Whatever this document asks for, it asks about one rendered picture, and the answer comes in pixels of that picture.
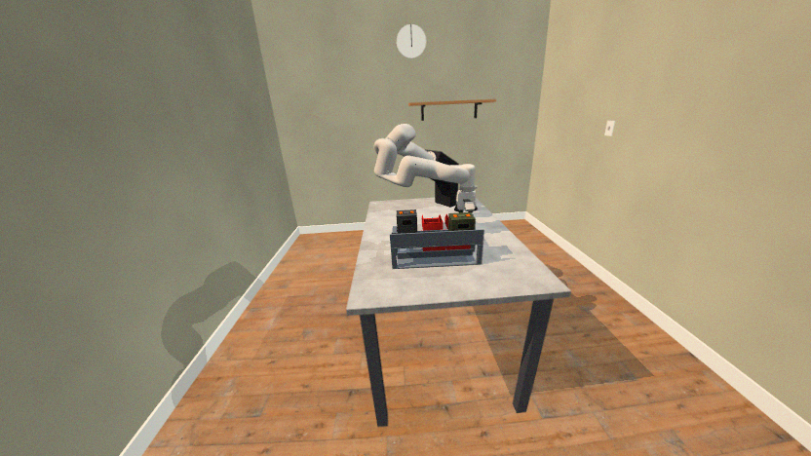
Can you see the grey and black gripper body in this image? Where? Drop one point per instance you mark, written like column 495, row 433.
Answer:
column 463, row 196

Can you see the dark green case with orange latches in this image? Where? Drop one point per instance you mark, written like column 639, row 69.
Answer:
column 461, row 221

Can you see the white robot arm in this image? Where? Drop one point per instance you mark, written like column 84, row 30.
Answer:
column 399, row 142

